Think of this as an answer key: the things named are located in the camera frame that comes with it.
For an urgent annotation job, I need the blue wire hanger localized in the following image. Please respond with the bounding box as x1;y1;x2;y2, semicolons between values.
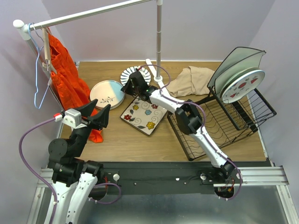
28;23;50;110

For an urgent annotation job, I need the white clothes rack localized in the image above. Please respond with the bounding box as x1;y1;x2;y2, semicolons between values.
12;0;174;112

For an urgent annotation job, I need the blue striped white plate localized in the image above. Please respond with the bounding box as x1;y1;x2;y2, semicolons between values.
120;66;151;86

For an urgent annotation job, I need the square leaf pattern plate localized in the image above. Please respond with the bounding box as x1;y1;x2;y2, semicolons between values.
120;97;167;136

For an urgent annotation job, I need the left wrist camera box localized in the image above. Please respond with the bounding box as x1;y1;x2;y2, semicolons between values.
54;109;87;129

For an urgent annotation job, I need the large square green plate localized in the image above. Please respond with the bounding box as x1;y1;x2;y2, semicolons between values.
207;46;267;89

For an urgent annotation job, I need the wooden clip hanger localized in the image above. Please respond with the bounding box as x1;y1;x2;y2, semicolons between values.
42;28;57;74

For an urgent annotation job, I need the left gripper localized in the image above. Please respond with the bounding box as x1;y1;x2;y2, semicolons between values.
71;98;112;156

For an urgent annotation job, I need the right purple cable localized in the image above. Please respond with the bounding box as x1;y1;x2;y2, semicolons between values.
139;64;244;202

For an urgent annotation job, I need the black wire dish rack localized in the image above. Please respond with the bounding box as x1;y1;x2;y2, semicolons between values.
167;86;278;161

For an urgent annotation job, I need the beige cloth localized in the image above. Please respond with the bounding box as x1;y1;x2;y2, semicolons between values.
166;66;214;98

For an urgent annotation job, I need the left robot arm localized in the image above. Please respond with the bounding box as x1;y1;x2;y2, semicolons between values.
46;99;111;224

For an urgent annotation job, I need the orange garment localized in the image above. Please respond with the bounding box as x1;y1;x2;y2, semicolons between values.
48;34;104;143

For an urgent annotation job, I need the cream and teal plate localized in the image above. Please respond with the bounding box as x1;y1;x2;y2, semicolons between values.
90;80;125;110

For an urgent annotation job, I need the black mounting rail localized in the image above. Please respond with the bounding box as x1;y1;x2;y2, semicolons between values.
96;161;237;195

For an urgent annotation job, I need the white blue rimmed plate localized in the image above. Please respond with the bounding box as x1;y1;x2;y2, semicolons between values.
221;69;266;105

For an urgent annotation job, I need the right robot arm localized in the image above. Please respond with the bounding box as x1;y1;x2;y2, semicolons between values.
121;71;242;183

